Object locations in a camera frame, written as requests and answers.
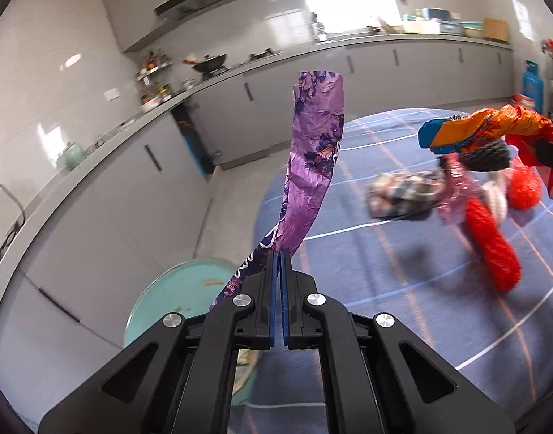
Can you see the white plastic basin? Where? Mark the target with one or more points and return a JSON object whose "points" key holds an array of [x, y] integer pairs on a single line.
{"points": [[423, 28]]}

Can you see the blue gas cylinder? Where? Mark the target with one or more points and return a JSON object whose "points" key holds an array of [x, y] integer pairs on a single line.
{"points": [[532, 86]]}

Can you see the stacked teal basins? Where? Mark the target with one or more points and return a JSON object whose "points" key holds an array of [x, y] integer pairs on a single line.
{"points": [[470, 28]]}

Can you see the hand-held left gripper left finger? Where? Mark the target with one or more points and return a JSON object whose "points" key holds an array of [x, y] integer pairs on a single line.
{"points": [[273, 307]]}

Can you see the grey blue storage box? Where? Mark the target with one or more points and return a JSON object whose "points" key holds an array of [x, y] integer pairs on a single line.
{"points": [[439, 16]]}

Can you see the teal cartoon print bin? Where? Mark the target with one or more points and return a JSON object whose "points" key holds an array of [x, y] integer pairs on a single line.
{"points": [[177, 285]]}

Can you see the blue plaid tablecloth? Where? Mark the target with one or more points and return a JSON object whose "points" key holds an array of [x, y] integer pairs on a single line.
{"points": [[416, 316]]}

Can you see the long red mesh bag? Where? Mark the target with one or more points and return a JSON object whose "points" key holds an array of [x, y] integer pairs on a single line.
{"points": [[493, 248]]}

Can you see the patterned cloth rag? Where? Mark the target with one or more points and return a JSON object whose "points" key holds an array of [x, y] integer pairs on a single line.
{"points": [[403, 194]]}

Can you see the grey kitchen base cabinets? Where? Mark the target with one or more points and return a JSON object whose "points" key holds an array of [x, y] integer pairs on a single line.
{"points": [[123, 235]]}

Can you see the black mesh scrubber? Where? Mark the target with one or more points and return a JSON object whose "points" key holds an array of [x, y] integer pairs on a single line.
{"points": [[486, 156]]}

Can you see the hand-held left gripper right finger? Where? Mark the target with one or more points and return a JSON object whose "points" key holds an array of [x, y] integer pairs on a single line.
{"points": [[285, 307]]}

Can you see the purple plastic wrapper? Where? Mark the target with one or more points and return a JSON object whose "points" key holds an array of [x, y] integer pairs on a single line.
{"points": [[312, 158]]}

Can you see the pink plastic wrapper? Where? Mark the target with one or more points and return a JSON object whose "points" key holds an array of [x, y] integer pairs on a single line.
{"points": [[457, 190]]}

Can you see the grey upper kitchen cabinets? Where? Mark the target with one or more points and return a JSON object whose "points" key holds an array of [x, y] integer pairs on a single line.
{"points": [[136, 9]]}

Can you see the metal corner spice rack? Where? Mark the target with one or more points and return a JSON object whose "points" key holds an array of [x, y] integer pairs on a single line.
{"points": [[154, 77]]}

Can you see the orange blue snack wrapper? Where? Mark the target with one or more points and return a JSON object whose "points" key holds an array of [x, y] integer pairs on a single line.
{"points": [[484, 126]]}

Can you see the green ceramic kettle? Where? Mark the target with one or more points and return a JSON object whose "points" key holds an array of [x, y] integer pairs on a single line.
{"points": [[72, 157]]}

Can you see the white wall switch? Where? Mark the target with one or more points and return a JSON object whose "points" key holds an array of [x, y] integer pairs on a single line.
{"points": [[110, 95]]}

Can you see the white bowl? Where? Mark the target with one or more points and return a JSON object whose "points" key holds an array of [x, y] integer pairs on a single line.
{"points": [[149, 105]]}

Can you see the round red mesh bag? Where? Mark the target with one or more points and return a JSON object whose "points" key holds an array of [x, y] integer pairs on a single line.
{"points": [[524, 187]]}

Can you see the knife holder with knives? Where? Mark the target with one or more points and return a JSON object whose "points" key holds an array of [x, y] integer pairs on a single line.
{"points": [[318, 29]]}

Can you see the black wok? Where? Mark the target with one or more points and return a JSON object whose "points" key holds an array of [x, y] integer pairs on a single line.
{"points": [[208, 63]]}

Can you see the black gas stove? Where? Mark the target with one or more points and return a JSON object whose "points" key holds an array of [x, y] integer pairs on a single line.
{"points": [[258, 56]]}

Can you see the wooden cutting board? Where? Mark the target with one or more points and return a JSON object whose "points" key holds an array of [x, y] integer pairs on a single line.
{"points": [[495, 30]]}

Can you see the grey stone kitchen countertop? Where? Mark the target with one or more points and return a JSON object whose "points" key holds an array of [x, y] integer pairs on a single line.
{"points": [[118, 138]]}

